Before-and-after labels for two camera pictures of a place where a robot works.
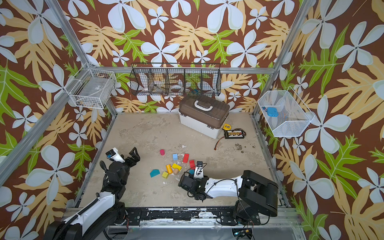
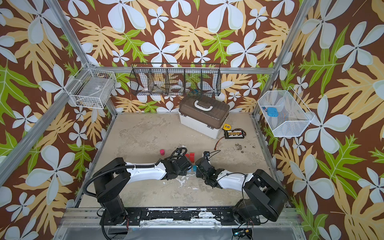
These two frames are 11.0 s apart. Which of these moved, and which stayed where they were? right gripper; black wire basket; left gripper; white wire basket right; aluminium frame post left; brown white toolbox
Moved: right gripper; left gripper
Stayed: white wire basket right; black wire basket; aluminium frame post left; brown white toolbox
